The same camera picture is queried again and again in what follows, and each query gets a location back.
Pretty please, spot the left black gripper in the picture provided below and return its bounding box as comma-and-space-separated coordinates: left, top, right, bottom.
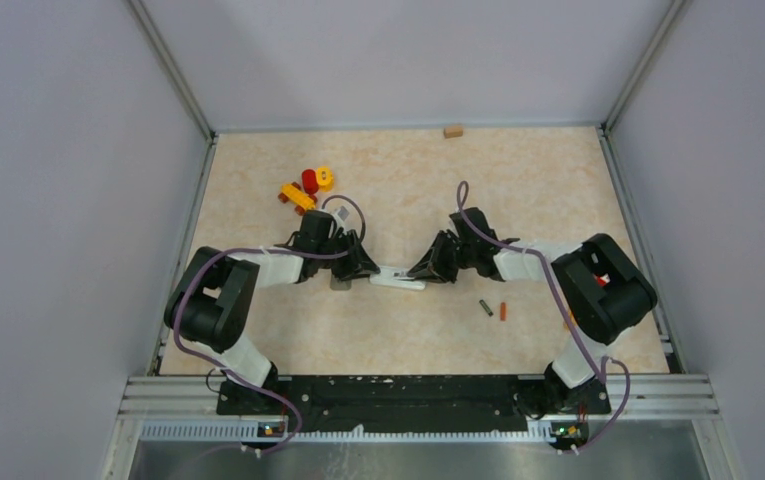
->
316, 229, 380, 281

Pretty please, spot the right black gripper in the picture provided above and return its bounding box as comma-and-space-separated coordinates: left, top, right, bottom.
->
409, 231, 476, 285

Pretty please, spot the white remote control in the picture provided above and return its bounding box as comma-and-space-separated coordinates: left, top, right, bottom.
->
368, 266, 427, 291

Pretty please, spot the grey remote battery cover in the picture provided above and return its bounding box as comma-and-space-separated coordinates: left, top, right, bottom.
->
330, 277, 352, 291

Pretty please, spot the dark green AA battery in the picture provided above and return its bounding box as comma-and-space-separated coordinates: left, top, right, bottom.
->
478, 299, 494, 317

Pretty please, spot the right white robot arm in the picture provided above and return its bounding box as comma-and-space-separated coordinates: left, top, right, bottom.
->
406, 207, 658, 412

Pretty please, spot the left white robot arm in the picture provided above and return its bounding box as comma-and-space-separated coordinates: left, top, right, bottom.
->
163, 210, 381, 414

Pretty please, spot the yellow round toy brick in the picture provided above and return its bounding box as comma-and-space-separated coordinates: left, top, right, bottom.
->
315, 166, 335, 192

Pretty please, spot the yellow toy car brick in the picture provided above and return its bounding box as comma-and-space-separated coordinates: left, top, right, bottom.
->
278, 182, 317, 216

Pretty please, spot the red toy cylinder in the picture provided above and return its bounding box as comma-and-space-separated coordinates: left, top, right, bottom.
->
301, 169, 319, 195

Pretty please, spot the small wooden block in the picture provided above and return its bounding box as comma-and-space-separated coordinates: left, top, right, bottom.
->
442, 125, 464, 139

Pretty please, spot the yellow toy piece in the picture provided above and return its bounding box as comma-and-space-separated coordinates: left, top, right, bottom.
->
562, 316, 576, 331

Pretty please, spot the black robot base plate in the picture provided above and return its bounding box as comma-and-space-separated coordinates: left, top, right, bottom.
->
216, 375, 612, 434

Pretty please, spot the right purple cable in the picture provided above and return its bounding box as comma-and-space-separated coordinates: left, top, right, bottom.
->
456, 180, 632, 452

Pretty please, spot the grey slotted cable duct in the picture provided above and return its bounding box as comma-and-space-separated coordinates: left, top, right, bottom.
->
139, 420, 556, 443

